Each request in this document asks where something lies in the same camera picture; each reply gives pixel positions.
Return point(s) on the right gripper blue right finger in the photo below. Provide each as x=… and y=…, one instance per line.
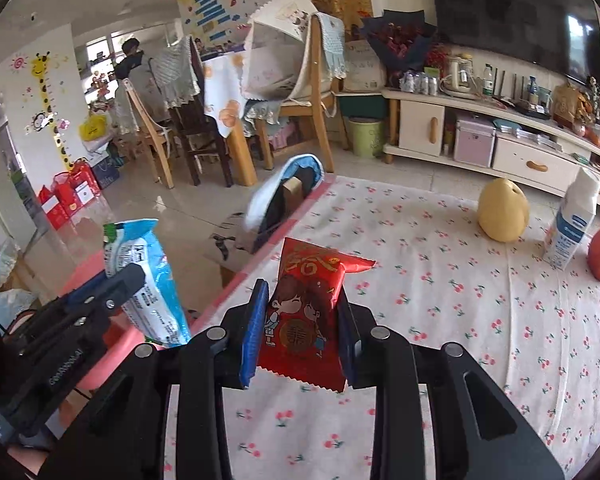
x=354, y=325

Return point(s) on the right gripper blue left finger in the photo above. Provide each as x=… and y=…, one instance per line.
x=252, y=331

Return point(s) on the red wedding candy packet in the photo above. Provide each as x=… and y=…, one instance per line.
x=300, y=331

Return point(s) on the light blue wipes packet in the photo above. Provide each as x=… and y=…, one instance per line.
x=155, y=308

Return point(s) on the pink trash bin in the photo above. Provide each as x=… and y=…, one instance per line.
x=116, y=339

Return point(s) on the small stool with cushion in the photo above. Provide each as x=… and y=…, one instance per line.
x=238, y=238

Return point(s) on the cherry print tablecloth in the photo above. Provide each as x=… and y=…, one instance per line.
x=437, y=278

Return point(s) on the yellow pear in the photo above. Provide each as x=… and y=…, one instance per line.
x=503, y=210

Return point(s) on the dark wooden chair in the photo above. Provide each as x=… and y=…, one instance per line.
x=179, y=76

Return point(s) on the green waste basket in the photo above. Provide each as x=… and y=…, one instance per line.
x=367, y=136

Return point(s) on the light wooden chair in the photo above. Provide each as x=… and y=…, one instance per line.
x=155, y=137

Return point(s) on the pink storage box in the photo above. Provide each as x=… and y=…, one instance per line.
x=474, y=140

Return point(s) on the white tv cabinet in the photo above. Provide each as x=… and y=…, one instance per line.
x=527, y=151

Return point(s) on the white milk bottle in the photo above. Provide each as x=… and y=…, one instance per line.
x=573, y=218

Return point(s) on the dining table with cloth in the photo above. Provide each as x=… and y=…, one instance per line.
x=223, y=101

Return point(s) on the wooden chair with cloth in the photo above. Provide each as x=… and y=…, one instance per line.
x=294, y=61

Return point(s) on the person in grey jacket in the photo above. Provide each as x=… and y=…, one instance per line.
x=133, y=69

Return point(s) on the black television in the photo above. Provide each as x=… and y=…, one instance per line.
x=560, y=35

